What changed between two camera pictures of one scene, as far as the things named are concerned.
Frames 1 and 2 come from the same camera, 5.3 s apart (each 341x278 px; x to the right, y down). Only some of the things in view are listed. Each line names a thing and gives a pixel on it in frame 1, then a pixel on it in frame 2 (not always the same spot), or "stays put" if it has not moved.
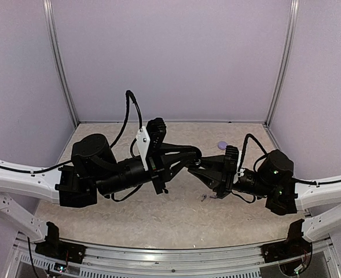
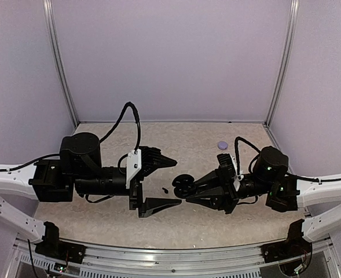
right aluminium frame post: [281, 78] stays put
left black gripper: [160, 166] to [151, 206]
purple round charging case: [222, 145] stays put
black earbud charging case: [197, 161] to [184, 186]
